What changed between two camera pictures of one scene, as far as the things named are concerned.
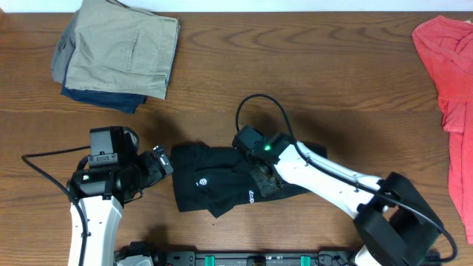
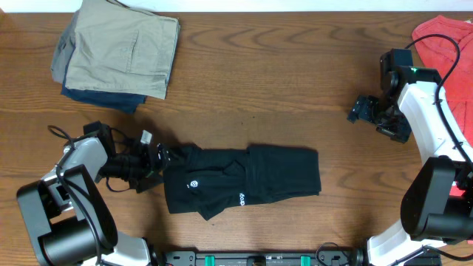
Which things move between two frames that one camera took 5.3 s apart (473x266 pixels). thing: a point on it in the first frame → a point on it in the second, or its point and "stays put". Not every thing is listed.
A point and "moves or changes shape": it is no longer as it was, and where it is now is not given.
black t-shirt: (214, 177) moves or changes shape
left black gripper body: (150, 171) stays put
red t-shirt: (447, 43) stays put
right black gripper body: (264, 186) → (388, 120)
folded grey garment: (63, 50) stays put
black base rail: (177, 257) stays put
